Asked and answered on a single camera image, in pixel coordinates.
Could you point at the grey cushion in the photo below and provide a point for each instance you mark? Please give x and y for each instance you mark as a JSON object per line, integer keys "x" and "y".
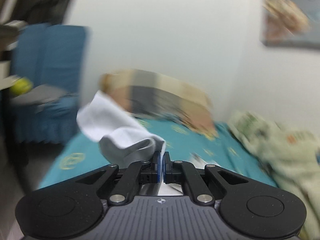
{"x": 39, "y": 96}

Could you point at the blue sofa chair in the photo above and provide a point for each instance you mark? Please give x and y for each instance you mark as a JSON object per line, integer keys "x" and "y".
{"x": 49, "y": 56}

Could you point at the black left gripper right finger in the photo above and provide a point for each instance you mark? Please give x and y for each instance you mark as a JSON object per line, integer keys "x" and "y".
{"x": 202, "y": 185}

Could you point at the plaid pillow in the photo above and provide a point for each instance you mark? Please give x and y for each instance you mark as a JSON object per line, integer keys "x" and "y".
{"x": 152, "y": 95}

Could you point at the light green fleece blanket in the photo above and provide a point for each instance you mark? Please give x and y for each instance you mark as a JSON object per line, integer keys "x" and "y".
{"x": 291, "y": 156}

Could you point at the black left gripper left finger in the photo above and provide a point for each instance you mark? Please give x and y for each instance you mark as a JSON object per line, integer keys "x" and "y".
{"x": 120, "y": 185}

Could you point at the framed wall picture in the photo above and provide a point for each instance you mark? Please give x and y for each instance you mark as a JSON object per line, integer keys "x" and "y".
{"x": 291, "y": 23}

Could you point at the white shirt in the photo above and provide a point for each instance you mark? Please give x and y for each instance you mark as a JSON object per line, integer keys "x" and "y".
{"x": 121, "y": 138}

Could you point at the teal patterned bed sheet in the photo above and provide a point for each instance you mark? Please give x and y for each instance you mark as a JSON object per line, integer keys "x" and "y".
{"x": 82, "y": 155}

